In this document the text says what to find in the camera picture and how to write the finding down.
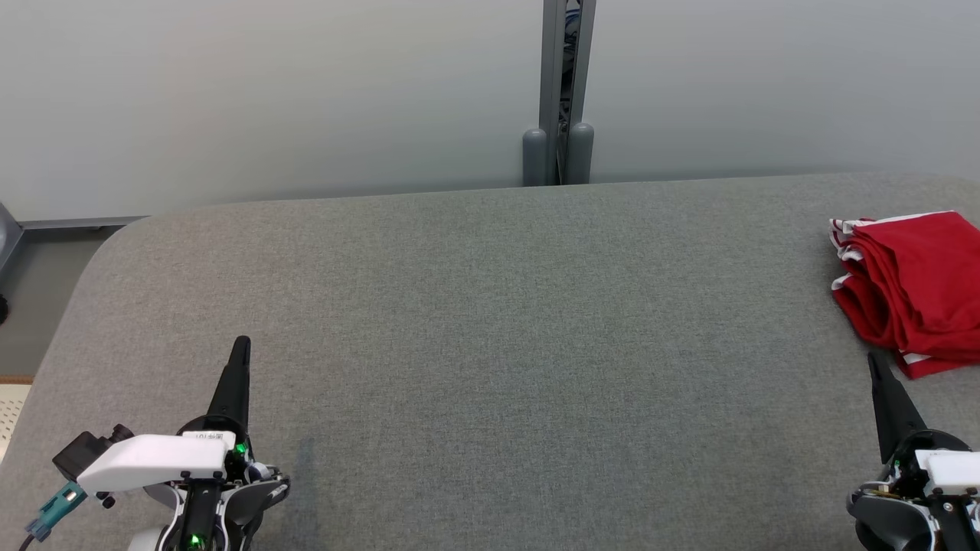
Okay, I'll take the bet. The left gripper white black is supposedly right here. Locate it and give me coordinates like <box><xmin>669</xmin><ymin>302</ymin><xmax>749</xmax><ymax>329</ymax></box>
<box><xmin>77</xmin><ymin>335</ymin><xmax>258</xmax><ymax>495</ymax></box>

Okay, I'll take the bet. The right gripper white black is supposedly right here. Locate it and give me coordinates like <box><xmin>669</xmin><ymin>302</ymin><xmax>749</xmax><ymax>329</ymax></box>
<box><xmin>867</xmin><ymin>352</ymin><xmax>980</xmax><ymax>499</ymax></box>

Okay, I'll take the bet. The red basketball jersey number 23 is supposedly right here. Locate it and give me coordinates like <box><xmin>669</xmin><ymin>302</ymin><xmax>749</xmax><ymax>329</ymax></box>
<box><xmin>829</xmin><ymin>217</ymin><xmax>980</xmax><ymax>380</ymax></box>

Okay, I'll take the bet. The cream perforated laundry basket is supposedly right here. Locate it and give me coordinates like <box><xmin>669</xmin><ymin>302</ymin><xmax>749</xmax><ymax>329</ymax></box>
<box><xmin>0</xmin><ymin>375</ymin><xmax>34</xmax><ymax>465</ymax></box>

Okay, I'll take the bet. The grey cart leg with caster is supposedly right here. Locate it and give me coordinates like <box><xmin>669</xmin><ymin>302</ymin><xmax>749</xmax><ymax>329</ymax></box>
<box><xmin>0</xmin><ymin>202</ymin><xmax>25</xmax><ymax>323</ymax></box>

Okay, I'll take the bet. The left camera cable teal plug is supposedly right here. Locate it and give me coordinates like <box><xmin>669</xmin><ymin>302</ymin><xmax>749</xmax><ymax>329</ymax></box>
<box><xmin>19</xmin><ymin>481</ymin><xmax>87</xmax><ymax>551</ymax></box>

